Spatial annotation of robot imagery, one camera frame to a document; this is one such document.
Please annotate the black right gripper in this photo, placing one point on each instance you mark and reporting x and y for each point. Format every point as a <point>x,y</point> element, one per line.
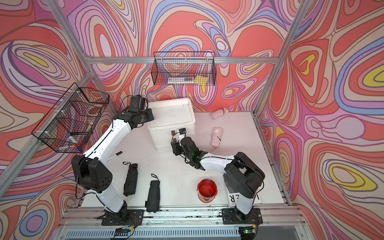
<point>175,147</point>

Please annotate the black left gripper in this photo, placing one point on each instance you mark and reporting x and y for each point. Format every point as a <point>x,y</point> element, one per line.
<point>151,117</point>

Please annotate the black umbrella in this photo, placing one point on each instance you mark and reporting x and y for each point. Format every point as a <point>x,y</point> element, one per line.
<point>152,203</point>
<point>131,179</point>

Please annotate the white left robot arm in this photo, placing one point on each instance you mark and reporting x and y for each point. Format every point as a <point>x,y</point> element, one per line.
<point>91,170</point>

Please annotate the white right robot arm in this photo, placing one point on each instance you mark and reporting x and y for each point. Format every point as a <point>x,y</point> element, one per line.
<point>244,176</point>

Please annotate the white drawer cabinet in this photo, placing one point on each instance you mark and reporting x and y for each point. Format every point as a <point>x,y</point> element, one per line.
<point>170,115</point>

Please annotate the black white marker pen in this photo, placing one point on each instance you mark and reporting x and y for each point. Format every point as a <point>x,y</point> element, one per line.
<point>115,155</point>

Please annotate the red metal bucket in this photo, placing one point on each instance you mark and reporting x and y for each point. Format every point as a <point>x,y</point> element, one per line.
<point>207,190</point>

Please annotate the white LOVER book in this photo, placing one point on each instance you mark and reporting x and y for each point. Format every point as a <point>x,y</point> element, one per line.
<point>233,196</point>

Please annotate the yellow item in basket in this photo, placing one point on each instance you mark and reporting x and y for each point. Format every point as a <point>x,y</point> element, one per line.
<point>201,80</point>

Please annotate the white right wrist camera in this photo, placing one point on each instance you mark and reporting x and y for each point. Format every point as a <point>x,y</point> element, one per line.
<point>182,134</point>

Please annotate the black wire basket back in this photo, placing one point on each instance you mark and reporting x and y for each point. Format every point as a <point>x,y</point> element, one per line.
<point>181,67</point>

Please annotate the black wire basket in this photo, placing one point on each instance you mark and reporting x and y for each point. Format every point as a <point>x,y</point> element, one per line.
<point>181,67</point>
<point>70,123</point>

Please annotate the black wire basket left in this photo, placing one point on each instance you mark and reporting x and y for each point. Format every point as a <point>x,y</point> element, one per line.
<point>70,123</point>

